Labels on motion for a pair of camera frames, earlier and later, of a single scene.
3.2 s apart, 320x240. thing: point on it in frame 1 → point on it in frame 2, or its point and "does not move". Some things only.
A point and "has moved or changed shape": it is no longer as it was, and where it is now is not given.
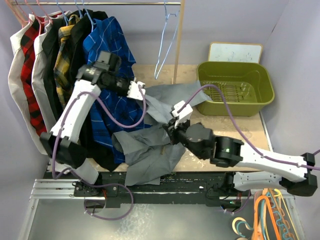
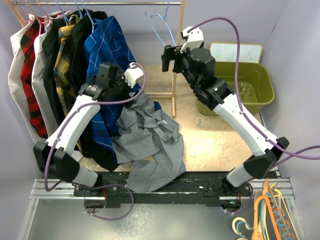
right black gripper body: x=177 y=135 → x=185 y=59
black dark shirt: x=49 y=44 does not move
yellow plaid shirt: x=62 y=69 does not move
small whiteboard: x=235 y=52 does not move
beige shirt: x=15 y=83 does not move
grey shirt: x=147 y=152 has moved or changed shape
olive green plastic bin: x=245 y=86 does not move
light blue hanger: x=176 y=15 → x=165 y=22
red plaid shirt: x=27 y=44 does not move
